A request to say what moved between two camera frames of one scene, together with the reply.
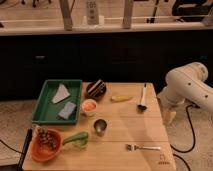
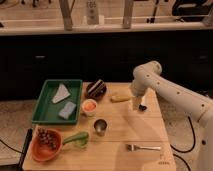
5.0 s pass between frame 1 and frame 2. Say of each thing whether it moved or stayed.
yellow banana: stayed
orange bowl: stayed
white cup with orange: stayed
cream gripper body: moved
